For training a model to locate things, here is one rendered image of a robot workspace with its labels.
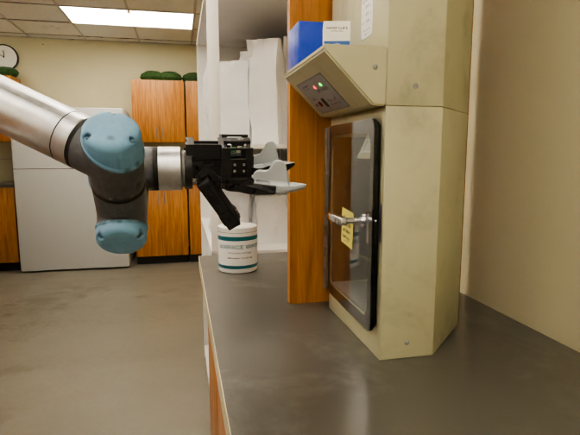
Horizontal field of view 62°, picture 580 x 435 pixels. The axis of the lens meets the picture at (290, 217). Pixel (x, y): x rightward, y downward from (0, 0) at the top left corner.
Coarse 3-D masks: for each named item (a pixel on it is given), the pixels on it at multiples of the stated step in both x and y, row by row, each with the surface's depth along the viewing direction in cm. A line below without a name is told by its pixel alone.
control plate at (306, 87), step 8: (312, 80) 98; (320, 80) 94; (304, 88) 106; (312, 88) 102; (320, 88) 98; (328, 88) 94; (312, 96) 106; (320, 96) 102; (328, 96) 98; (336, 96) 94; (336, 104) 99; (344, 104) 95; (320, 112) 111
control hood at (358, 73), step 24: (336, 48) 81; (360, 48) 82; (384, 48) 83; (288, 72) 107; (312, 72) 94; (336, 72) 85; (360, 72) 83; (384, 72) 84; (360, 96) 85; (384, 96) 84
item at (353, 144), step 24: (360, 120) 93; (336, 144) 108; (360, 144) 93; (336, 168) 109; (360, 168) 93; (336, 192) 109; (360, 192) 94; (360, 216) 94; (336, 240) 110; (360, 240) 94; (336, 264) 111; (360, 264) 95; (336, 288) 111; (360, 288) 95; (360, 312) 95
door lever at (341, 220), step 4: (328, 212) 98; (332, 212) 97; (328, 216) 98; (332, 216) 95; (336, 216) 93; (340, 216) 92; (364, 216) 91; (332, 220) 95; (336, 220) 92; (340, 220) 90; (344, 220) 91; (348, 220) 91; (352, 220) 91; (356, 220) 91; (360, 220) 91; (364, 220) 91; (340, 224) 91; (344, 224) 91; (364, 224) 91
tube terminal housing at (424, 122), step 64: (384, 0) 84; (448, 0) 85; (448, 64) 88; (384, 128) 86; (448, 128) 91; (384, 192) 87; (448, 192) 94; (384, 256) 88; (448, 256) 98; (384, 320) 90; (448, 320) 102
